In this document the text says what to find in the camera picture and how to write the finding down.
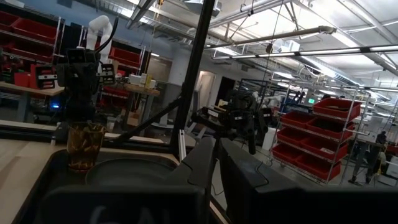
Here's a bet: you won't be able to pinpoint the dark grey plastic tray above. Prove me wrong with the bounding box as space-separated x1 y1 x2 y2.
12 148 187 224

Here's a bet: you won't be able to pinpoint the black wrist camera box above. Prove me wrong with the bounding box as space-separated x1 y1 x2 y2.
66 48 89 65

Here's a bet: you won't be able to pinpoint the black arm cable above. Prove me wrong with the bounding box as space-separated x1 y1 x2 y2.
92 16 120 54

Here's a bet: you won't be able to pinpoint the black diagonal frame brace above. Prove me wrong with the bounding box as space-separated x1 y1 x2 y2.
114 97 183 144

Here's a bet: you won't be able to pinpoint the white boxes on bench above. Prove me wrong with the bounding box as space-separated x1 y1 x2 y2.
128 72 157 90

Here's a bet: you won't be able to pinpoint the amber faceted plastic cup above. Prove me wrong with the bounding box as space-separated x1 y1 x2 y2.
66 121 108 173

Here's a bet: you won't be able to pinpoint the dark grey round plate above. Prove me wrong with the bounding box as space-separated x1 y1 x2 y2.
85 157 178 187

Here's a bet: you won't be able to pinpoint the black frame pole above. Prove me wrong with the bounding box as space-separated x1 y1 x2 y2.
170 0 216 156

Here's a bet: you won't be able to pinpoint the person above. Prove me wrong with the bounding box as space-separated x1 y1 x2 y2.
348 130 388 185

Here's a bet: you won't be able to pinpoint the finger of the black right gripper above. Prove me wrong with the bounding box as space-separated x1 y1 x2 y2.
35 65 58 90
98 63 116 85

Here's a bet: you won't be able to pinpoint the red plastic storage bin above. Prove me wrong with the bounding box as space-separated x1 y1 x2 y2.
108 47 142 68
280 110 315 129
312 97 363 123
10 17 58 45
299 136 349 162
293 153 342 182
271 142 302 163
276 127 308 146
305 117 356 138

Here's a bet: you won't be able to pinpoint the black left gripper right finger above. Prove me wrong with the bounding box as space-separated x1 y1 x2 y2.
219 138 398 224

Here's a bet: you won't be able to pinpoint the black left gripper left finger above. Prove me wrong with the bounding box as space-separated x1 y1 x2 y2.
34 136 216 224

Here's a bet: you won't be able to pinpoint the wooden workbench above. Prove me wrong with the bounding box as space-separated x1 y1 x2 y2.
0 80 65 123

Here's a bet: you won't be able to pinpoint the metal wire shelf rack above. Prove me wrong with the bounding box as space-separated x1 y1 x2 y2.
269 86 373 185

